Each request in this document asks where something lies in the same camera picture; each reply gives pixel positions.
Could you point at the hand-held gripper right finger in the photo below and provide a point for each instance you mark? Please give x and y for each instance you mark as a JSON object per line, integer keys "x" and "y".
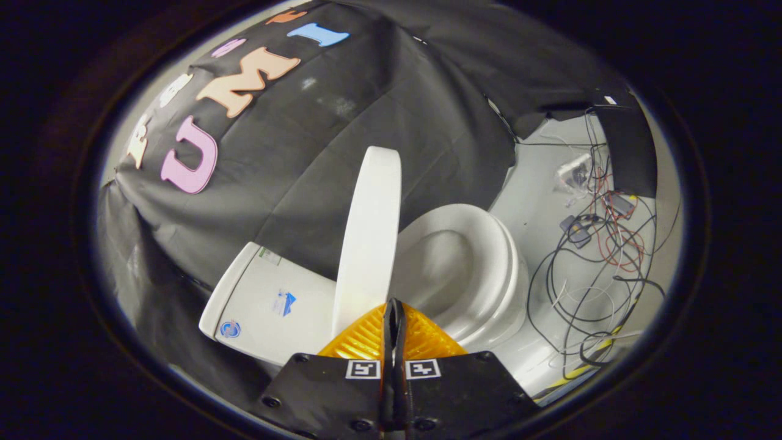
{"x": 464, "y": 391}

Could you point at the white toilet lid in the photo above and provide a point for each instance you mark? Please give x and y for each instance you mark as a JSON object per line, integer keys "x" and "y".
{"x": 369, "y": 232}

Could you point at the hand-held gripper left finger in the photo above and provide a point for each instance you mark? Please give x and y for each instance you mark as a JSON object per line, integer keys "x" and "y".
{"x": 330, "y": 391}

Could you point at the black box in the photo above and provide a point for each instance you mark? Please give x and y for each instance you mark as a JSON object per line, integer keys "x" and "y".
{"x": 629, "y": 153}

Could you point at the small dark electronics box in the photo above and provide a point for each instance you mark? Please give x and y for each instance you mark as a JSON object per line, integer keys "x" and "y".
{"x": 620, "y": 203}

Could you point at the black backdrop cloth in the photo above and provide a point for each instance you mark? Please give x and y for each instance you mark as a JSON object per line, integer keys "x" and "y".
{"x": 366, "y": 110}

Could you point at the white toilet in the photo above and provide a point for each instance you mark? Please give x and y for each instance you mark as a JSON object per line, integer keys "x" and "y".
{"x": 464, "y": 269}

